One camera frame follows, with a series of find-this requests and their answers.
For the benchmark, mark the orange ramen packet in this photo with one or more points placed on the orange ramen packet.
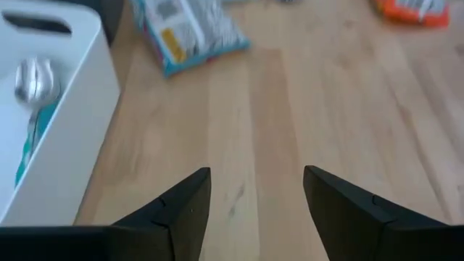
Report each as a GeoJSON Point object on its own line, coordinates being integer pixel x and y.
{"type": "Point", "coordinates": [409, 12]}

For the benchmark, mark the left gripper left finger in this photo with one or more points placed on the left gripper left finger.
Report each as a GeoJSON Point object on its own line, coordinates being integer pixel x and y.
{"type": "Point", "coordinates": [174, 232]}

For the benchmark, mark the translucent grey plastic bin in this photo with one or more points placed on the translucent grey plastic bin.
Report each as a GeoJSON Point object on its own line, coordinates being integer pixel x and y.
{"type": "Point", "coordinates": [114, 14]}

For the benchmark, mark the silver metal spoon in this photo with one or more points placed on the silver metal spoon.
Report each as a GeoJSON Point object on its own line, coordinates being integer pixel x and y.
{"type": "Point", "coordinates": [34, 83]}

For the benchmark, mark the teal plastic spoon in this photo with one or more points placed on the teal plastic spoon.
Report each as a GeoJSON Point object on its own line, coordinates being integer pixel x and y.
{"type": "Point", "coordinates": [45, 119]}

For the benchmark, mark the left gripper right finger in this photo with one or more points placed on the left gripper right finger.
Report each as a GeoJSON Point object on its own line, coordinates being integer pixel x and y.
{"type": "Point", "coordinates": [362, 232]}

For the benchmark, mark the blue-edged ramen packet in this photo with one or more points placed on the blue-edged ramen packet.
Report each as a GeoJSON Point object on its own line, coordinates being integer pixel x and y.
{"type": "Point", "coordinates": [188, 36]}

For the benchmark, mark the white plastic bin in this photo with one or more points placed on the white plastic bin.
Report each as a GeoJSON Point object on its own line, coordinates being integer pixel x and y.
{"type": "Point", "coordinates": [72, 145]}

